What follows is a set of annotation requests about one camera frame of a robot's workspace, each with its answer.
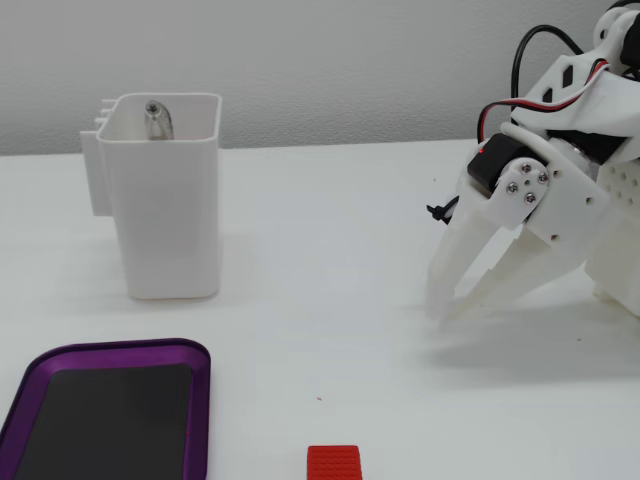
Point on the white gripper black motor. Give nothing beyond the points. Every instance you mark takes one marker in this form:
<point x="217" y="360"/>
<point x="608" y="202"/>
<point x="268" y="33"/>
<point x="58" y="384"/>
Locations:
<point x="564" y="200"/>

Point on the clear ballpoint pen black grip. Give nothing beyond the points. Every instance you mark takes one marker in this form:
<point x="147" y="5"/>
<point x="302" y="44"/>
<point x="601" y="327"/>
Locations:
<point x="157" y="122"/>

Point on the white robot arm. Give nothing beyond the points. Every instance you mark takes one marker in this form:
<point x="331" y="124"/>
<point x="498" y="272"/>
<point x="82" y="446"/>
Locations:
<point x="600" y="100"/>

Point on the white plastic pen holder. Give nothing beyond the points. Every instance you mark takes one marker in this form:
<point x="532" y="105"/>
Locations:
<point x="165" y="215"/>

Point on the black zip tie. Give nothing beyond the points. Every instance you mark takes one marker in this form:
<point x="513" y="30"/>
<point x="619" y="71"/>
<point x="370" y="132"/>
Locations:
<point x="440" y="212"/>

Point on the red textured rectangular block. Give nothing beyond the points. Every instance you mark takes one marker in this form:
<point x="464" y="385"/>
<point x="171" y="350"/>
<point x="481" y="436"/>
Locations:
<point x="334" y="462"/>

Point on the purple metal tray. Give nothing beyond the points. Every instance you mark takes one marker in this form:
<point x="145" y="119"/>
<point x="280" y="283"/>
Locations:
<point x="200" y="415"/>

